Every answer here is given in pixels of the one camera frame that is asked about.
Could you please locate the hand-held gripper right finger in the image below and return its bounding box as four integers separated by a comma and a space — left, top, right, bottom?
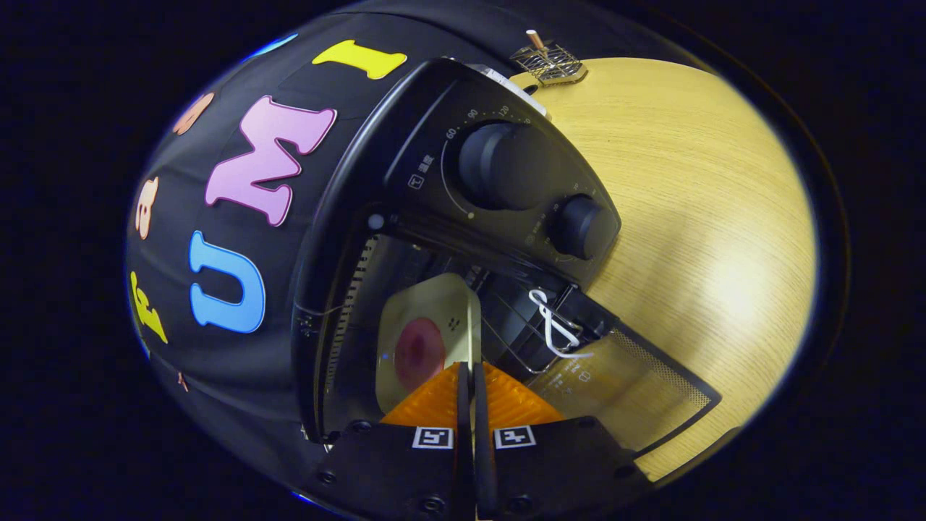
474, 362, 655, 521

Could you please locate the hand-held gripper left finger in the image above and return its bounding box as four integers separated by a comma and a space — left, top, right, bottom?
307, 362, 475, 521

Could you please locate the pink round ham slice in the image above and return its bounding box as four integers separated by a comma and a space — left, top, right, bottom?
394, 317, 446, 391

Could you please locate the cream square plate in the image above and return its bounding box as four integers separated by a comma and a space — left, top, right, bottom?
375, 273, 483, 413

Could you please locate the black toaster oven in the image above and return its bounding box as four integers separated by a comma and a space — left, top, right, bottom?
292, 58, 723, 482

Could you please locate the black backdrop cloth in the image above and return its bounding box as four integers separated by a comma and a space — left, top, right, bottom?
124, 0, 695, 500

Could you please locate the white cord loop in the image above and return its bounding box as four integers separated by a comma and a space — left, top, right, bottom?
528, 289, 594, 360

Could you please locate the metal wire basket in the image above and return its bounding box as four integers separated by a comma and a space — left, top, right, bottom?
510, 40, 588, 86

